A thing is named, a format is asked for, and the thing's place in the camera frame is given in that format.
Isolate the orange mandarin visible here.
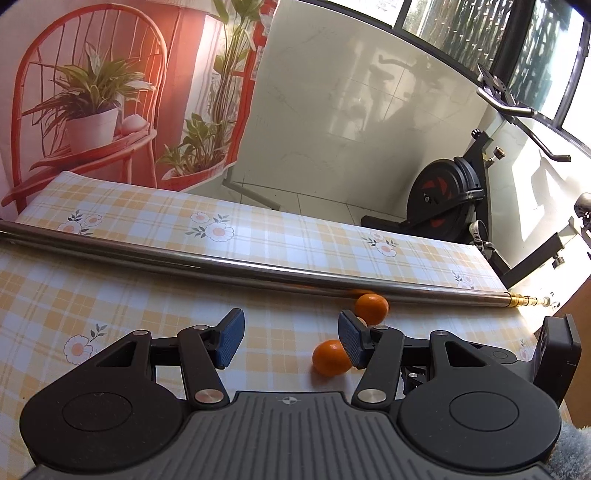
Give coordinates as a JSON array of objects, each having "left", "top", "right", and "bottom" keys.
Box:
[
  {"left": 311, "top": 339, "right": 352, "bottom": 378},
  {"left": 353, "top": 293, "right": 390, "bottom": 326}
]

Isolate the backdrop metal stand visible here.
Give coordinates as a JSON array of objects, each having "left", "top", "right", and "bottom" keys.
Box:
[{"left": 221, "top": 167, "right": 280, "bottom": 211}]

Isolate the printed room backdrop banner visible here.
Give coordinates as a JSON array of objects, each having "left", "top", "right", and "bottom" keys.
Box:
[{"left": 1, "top": 1, "right": 276, "bottom": 219}]

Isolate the wooden cabinet panel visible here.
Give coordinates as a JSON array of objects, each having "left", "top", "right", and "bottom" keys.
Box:
[{"left": 554, "top": 278, "right": 591, "bottom": 428}]

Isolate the long metal pole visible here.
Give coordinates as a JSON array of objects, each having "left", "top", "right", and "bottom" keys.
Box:
[{"left": 1, "top": 221, "right": 552, "bottom": 308}]

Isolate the brown kiwi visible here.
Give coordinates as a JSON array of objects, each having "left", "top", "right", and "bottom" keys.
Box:
[{"left": 356, "top": 317, "right": 370, "bottom": 328}]

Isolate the black exercise bike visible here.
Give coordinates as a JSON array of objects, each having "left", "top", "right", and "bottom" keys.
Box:
[{"left": 361, "top": 63, "right": 590, "bottom": 288}]

